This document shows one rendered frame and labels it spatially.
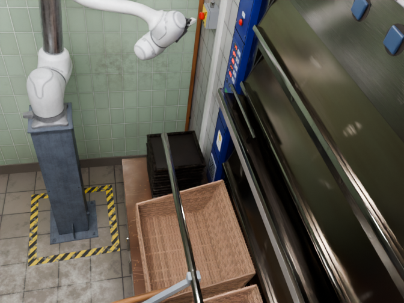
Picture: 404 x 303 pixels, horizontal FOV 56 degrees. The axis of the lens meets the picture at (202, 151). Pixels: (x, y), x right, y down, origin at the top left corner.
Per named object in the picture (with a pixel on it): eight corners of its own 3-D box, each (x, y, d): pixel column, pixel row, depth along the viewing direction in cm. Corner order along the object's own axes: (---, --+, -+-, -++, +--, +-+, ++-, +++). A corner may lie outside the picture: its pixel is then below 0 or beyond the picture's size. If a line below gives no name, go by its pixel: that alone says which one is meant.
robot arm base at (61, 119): (24, 107, 205) (22, 99, 201) (68, 104, 210) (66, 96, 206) (23, 130, 193) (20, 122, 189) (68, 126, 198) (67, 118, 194)
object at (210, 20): (213, 20, 212) (216, 2, 205) (217, 29, 205) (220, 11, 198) (200, 20, 210) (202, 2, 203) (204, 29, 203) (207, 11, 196)
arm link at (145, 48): (160, 55, 185) (175, 42, 176) (140, 68, 176) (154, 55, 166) (147, 36, 183) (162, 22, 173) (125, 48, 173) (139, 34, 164)
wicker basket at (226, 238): (216, 207, 225) (223, 177, 205) (246, 299, 188) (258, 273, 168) (134, 218, 213) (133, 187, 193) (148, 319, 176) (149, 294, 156)
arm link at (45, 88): (27, 116, 192) (17, 81, 176) (38, 94, 204) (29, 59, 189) (61, 119, 193) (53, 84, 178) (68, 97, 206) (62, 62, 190)
